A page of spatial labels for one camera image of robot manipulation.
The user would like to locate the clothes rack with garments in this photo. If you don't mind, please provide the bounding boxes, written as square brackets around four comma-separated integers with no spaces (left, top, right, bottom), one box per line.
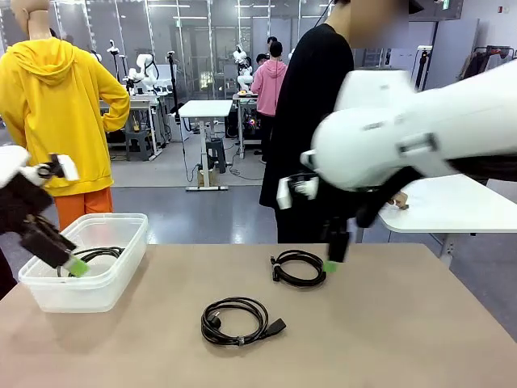
[458,44,517,81]

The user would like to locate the grey partition panel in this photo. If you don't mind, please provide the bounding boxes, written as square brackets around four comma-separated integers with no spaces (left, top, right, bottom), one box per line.
[423,18,480,88]

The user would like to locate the camera stand with white head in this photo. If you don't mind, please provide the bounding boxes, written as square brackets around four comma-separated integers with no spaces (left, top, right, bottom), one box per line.
[107,39,128,84]

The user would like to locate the black pole with camera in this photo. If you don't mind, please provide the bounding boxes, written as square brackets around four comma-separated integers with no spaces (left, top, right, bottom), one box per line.
[414,44,434,92]

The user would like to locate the white side table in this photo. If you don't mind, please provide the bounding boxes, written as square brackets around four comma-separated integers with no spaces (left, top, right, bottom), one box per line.
[377,173,517,268]

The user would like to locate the background robot workbench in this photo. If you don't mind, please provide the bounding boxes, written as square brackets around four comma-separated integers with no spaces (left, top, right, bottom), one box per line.
[128,93,164,160]
[232,93,264,160]

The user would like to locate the person right hand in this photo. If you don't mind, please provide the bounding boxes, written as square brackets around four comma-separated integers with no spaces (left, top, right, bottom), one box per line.
[389,192,410,212]

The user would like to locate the person in black T-shirt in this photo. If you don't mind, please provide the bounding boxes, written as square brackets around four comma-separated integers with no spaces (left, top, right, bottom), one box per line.
[258,0,410,245]

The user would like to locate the black cable coil with tie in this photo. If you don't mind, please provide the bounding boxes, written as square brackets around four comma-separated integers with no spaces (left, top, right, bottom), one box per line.
[269,249,327,289]

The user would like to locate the thick black extension cable coil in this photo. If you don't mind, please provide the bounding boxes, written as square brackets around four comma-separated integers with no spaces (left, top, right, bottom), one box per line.
[200,297,288,348]

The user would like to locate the dark rounded object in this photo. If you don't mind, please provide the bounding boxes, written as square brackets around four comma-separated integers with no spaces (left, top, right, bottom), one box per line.
[0,248,18,301]

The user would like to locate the black tripod stand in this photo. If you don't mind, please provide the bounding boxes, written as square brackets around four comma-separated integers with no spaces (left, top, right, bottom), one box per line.
[166,50,182,123]

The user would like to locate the right arm black cable sleeve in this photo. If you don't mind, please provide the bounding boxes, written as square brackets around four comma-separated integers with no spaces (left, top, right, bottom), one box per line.
[354,155,517,230]

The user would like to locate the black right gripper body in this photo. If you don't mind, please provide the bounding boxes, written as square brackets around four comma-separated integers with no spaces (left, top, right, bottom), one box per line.
[321,217,351,263]

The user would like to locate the grey step stool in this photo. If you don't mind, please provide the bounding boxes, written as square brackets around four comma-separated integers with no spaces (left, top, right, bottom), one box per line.
[124,129,153,162]

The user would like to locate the orange pants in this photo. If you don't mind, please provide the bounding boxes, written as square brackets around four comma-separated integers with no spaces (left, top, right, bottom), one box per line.
[53,187,115,233]

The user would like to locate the background person pink hoodie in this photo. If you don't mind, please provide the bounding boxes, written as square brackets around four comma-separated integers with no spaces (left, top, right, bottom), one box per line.
[250,40,289,164]

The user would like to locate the clear plastic storage container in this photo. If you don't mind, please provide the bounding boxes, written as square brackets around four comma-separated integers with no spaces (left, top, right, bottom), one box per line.
[18,213,149,314]

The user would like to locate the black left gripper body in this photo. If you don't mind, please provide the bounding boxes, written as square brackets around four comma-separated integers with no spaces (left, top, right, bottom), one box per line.
[19,215,78,268]

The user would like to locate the right wrist camera housing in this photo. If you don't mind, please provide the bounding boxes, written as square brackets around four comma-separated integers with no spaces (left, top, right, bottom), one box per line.
[276,173,321,211]

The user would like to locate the yellow hoodie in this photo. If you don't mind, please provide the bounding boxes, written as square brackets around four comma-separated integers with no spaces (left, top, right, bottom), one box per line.
[0,36,131,198]

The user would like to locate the white background desk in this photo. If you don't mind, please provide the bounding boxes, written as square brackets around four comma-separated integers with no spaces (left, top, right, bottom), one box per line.
[178,99,234,192]

